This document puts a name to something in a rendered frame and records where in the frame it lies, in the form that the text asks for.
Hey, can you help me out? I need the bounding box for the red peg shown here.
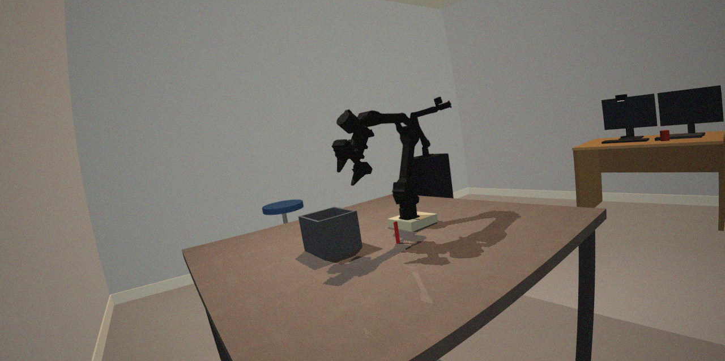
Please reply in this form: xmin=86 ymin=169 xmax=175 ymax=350
xmin=393 ymin=222 xmax=400 ymax=244

